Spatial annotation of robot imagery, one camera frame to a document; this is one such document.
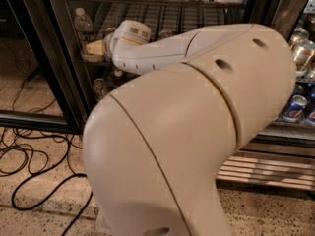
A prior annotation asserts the blue pepsi can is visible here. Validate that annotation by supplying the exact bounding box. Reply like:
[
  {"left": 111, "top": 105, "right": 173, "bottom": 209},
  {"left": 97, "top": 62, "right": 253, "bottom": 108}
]
[{"left": 103, "top": 28, "right": 116, "bottom": 36}]

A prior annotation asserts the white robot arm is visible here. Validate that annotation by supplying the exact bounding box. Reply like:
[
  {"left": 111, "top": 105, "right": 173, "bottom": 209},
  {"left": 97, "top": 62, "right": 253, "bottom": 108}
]
[{"left": 83, "top": 21, "right": 296, "bottom": 236}]

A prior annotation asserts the clear water bottle middle shelf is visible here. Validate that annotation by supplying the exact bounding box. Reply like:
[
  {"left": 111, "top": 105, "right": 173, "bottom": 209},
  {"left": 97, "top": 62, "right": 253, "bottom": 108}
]
[{"left": 74, "top": 8, "right": 95, "bottom": 46}]

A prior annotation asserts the white green can bottom shelf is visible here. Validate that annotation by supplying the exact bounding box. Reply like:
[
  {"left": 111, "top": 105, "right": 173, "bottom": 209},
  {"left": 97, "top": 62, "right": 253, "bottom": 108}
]
[{"left": 93, "top": 78, "right": 108, "bottom": 101}]

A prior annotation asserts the white green soda can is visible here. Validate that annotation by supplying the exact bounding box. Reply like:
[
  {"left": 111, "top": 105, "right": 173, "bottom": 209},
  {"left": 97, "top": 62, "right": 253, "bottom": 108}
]
[{"left": 158, "top": 30, "right": 174, "bottom": 39}]

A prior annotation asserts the open black fridge door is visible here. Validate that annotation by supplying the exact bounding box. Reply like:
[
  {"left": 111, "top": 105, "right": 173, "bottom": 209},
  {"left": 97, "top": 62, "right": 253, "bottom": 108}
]
[{"left": 0, "top": 0, "right": 87, "bottom": 134}]

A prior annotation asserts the stainless steel fridge grille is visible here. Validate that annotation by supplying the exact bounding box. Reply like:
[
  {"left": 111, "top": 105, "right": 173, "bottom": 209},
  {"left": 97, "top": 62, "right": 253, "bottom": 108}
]
[{"left": 218, "top": 150, "right": 315, "bottom": 191}]

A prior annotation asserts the right glass fridge door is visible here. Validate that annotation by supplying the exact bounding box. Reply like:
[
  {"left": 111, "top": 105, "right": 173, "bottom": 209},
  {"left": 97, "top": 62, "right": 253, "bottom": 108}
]
[{"left": 243, "top": 0, "right": 315, "bottom": 157}]

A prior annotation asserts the silver can behind right door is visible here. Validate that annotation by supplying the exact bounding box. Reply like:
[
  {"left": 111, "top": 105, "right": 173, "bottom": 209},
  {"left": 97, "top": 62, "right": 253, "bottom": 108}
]
[{"left": 292, "top": 40, "right": 315, "bottom": 70}]

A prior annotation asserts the blue pepsi can right door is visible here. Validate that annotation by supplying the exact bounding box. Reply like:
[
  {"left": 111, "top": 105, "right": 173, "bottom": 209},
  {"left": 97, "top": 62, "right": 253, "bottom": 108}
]
[{"left": 282, "top": 94, "right": 307, "bottom": 122}]

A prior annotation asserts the brown tea bottle left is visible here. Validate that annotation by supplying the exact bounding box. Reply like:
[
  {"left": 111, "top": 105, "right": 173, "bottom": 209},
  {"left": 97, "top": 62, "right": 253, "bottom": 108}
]
[{"left": 113, "top": 69, "right": 126, "bottom": 87}]

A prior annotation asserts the black floor cable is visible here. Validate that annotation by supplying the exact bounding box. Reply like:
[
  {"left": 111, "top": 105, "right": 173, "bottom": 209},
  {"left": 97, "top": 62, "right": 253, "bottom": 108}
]
[{"left": 0, "top": 39, "right": 96, "bottom": 236}]

